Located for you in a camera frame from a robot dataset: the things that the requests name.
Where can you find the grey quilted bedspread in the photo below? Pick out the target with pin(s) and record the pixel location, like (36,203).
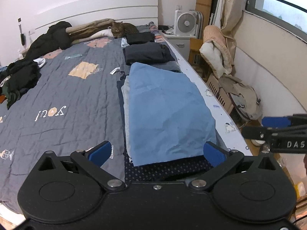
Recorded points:
(75,105)

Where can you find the light blue garment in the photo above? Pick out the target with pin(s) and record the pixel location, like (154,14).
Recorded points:
(168,117)

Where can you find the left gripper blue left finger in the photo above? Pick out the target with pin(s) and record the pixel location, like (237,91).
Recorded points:
(99,154)

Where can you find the white box fan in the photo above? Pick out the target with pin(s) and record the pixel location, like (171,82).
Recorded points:
(188,23)

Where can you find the tabby cat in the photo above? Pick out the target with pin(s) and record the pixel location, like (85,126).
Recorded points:
(120,29)

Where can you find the beige curtain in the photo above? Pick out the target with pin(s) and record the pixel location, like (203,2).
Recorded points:
(230,16)

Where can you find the beige backpack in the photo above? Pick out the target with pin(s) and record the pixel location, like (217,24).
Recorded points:
(243,97)

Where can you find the chair with peach towel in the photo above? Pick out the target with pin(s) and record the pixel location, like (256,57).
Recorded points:
(213,49)

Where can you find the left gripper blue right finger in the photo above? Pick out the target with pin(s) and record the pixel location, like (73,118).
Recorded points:
(214,154)

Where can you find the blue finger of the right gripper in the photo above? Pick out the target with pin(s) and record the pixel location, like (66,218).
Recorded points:
(276,122)

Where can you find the window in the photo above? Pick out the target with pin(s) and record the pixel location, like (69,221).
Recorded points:
(289,14)

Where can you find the pile of dark clothes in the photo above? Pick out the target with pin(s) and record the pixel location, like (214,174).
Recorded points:
(23,75)

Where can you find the brown blanket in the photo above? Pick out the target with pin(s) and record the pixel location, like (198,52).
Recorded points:
(86,30)

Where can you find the folded black garment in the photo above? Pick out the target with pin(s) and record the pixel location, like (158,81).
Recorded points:
(148,53)

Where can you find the white nightstand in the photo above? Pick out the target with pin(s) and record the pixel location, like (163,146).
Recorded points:
(181,43)

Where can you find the white headboard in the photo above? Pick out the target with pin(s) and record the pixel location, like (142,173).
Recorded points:
(136,12)

